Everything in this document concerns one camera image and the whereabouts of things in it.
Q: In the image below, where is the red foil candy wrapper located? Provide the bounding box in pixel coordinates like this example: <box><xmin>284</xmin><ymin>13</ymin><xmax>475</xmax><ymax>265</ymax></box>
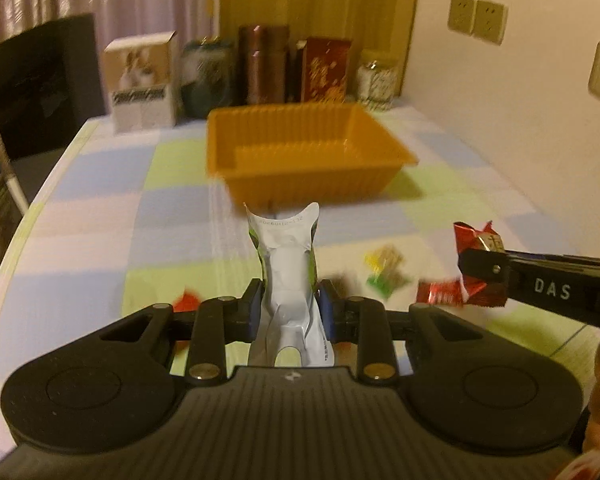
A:
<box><xmin>416</xmin><ymin>221</ymin><xmax>507</xmax><ymax>308</ymax></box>

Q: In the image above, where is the orange plastic tray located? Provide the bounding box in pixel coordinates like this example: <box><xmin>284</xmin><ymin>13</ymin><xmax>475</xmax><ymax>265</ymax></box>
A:
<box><xmin>207</xmin><ymin>103</ymin><xmax>418</xmax><ymax>210</ymax></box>

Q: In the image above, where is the small red candy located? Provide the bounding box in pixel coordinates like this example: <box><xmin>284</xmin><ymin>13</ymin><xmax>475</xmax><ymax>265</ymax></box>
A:
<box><xmin>173</xmin><ymin>289</ymin><xmax>201</xmax><ymax>313</ymax></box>

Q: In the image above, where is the brown metal canister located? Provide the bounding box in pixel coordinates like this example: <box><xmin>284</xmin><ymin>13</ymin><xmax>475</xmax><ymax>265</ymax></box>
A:
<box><xmin>237</xmin><ymin>24</ymin><xmax>289</xmax><ymax>105</ymax></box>

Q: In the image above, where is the green glass jar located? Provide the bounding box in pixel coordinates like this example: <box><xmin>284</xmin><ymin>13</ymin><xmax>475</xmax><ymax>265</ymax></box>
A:
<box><xmin>180</xmin><ymin>37</ymin><xmax>235</xmax><ymax>119</ymax></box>

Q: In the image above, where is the silver green snack packet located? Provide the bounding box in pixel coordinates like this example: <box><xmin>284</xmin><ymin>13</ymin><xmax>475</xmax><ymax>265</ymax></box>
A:
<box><xmin>247</xmin><ymin>202</ymin><xmax>335</xmax><ymax>367</ymax></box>

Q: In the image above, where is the red gift box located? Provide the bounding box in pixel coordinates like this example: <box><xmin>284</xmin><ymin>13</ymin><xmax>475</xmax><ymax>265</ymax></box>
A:
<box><xmin>300</xmin><ymin>37</ymin><xmax>352</xmax><ymax>103</ymax></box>

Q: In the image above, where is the clear nut jar gold lid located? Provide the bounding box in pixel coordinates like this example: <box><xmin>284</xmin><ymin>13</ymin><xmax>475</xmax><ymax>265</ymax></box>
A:
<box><xmin>356</xmin><ymin>49</ymin><xmax>398</xmax><ymax>110</ymax></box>

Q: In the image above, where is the double wall socket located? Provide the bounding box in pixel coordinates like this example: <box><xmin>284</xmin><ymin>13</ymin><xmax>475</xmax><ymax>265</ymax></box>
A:
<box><xmin>448</xmin><ymin>0</ymin><xmax>508</xmax><ymax>46</ymax></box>

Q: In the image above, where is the checkered tablecloth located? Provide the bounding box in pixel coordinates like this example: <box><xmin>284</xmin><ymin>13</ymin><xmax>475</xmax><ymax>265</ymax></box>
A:
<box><xmin>0</xmin><ymin>95</ymin><xmax>600</xmax><ymax>461</ymax></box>

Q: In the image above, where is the black monitor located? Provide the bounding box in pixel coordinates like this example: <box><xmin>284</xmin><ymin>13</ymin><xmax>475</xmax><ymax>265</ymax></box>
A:
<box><xmin>0</xmin><ymin>14</ymin><xmax>106</xmax><ymax>160</ymax></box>

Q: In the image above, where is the yellow green candy pair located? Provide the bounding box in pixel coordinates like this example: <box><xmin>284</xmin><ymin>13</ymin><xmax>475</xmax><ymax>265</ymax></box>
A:
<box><xmin>365</xmin><ymin>244</ymin><xmax>412</xmax><ymax>300</ymax></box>

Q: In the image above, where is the white product box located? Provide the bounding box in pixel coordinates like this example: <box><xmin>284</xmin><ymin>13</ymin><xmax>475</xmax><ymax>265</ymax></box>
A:
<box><xmin>102</xmin><ymin>32</ymin><xmax>178</xmax><ymax>133</ymax></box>

